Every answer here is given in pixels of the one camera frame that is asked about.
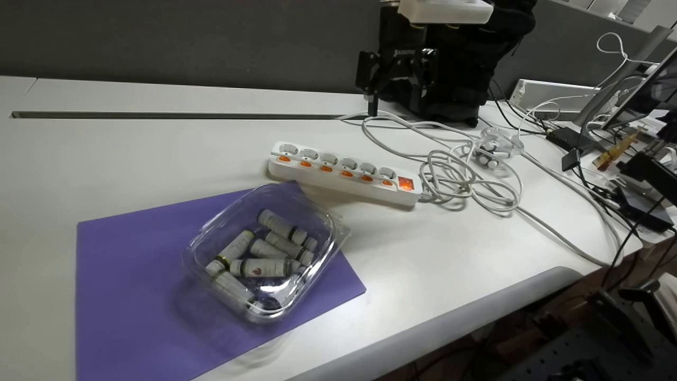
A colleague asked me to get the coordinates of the grey desk divider panel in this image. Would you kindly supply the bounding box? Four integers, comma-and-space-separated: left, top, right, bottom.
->
0, 0, 677, 102

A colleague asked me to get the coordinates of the small clear plastic cup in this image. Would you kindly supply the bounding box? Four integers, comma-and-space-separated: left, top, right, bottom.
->
469, 128, 523, 168

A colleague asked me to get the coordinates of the white box on desk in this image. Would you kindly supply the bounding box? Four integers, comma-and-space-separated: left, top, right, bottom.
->
510, 79, 599, 116

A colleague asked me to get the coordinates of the black device at desk edge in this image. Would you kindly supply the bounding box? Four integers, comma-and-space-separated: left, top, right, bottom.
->
617, 152, 677, 233

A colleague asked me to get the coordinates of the purple mat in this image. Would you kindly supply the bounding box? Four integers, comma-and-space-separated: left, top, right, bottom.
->
77, 193, 363, 381

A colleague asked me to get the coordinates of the clear plastic tray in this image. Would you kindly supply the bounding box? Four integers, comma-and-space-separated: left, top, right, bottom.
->
186, 182, 348, 323

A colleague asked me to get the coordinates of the black cable on desk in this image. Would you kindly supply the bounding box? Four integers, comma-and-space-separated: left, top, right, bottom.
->
492, 97, 677, 291

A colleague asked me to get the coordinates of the white six-socket power strip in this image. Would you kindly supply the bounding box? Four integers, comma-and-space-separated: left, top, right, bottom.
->
267, 141, 423, 209

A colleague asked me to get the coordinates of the white power strip cable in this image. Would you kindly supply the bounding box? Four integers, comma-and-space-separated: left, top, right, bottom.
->
341, 112, 622, 270

